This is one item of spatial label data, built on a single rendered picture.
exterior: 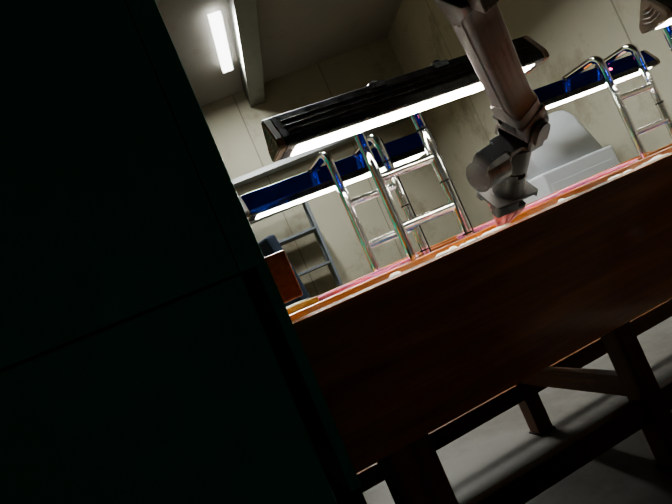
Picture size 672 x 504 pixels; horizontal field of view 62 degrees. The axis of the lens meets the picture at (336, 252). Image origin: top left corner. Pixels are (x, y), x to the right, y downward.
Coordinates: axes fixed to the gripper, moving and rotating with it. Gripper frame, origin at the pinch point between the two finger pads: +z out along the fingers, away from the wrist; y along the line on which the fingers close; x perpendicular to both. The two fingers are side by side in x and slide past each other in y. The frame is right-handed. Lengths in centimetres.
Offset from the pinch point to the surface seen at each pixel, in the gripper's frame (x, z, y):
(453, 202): -14.6, 3.9, 0.4
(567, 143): -155, 145, -216
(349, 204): -38.5, 14.9, 14.6
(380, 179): -22.9, -3.3, 14.7
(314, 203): -456, 380, -151
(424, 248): -24.5, 26.8, 0.1
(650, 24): -20, -20, -58
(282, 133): -19.9, -24.5, 36.8
